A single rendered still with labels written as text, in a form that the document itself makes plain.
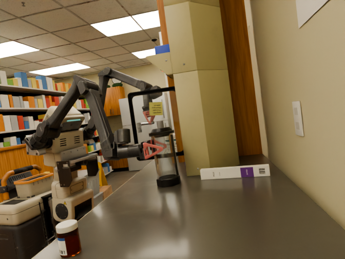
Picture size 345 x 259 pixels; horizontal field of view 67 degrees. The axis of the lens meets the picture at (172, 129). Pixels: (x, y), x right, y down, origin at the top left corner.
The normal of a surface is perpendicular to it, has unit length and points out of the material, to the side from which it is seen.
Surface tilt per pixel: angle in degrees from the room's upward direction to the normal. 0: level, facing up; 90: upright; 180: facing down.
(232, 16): 90
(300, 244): 0
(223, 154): 90
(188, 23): 90
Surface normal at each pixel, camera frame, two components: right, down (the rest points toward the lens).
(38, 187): 0.93, -0.07
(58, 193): -0.37, 0.10
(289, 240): -0.14, -0.99
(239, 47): -0.16, 0.07
